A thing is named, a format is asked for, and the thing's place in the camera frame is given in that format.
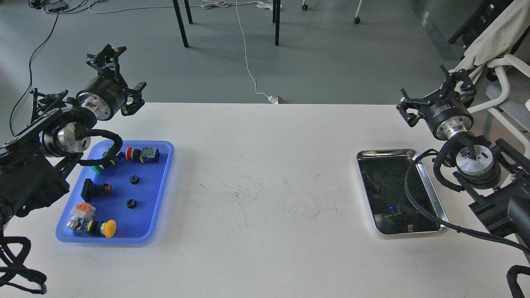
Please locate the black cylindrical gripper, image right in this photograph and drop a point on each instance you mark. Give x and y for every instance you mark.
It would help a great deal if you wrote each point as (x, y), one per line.
(446, 115)

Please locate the blue plastic tray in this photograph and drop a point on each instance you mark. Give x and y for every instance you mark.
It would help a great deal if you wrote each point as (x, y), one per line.
(136, 225)

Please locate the red push button switch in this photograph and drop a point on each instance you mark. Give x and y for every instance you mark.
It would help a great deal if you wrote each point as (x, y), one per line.
(144, 155)

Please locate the black table leg right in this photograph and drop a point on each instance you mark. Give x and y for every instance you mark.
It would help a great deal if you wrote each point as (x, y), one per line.
(276, 9)

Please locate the black table leg left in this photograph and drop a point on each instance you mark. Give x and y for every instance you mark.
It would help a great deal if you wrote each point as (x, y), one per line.
(178, 13)

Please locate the yellow push button switch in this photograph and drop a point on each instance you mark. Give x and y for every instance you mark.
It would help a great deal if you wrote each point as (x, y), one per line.
(93, 228)

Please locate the black push button switch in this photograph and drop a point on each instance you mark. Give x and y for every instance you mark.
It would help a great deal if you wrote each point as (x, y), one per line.
(90, 190)

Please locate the orange white contact block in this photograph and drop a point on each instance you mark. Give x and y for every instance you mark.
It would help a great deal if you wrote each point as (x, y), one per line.
(84, 210)

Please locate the silver metal tray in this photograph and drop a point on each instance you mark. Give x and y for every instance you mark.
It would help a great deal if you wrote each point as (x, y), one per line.
(384, 174)

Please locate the green push button switch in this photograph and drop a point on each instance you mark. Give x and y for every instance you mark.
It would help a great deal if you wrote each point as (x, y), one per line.
(99, 169)

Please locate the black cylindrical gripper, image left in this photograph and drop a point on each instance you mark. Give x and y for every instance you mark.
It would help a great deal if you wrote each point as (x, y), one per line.
(106, 93)

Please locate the black table leg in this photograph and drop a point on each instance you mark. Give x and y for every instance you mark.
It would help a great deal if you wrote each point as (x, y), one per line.
(178, 13)
(276, 9)

